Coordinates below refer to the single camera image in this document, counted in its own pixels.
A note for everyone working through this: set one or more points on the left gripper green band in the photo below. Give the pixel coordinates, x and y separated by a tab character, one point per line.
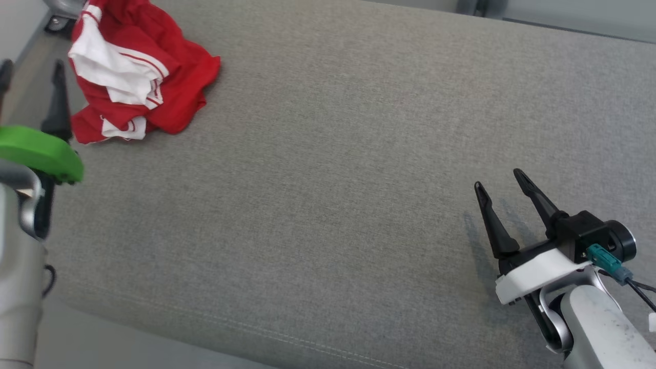
36	148

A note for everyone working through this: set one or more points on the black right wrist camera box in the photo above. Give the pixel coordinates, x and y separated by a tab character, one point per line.
584	228

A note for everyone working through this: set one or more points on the grey fabric sofa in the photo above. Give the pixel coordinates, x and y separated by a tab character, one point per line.
333	179

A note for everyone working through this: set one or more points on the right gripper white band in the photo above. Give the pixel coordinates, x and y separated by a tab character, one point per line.
538	271

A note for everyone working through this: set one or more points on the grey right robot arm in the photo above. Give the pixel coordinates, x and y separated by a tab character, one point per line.
599	333

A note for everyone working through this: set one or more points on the grey partition post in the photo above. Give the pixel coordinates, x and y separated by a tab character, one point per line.
479	6

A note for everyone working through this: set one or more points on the red shorts with white stripes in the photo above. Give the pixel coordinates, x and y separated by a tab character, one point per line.
179	61

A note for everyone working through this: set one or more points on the grey metal corner bracket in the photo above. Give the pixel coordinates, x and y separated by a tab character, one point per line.
64	10

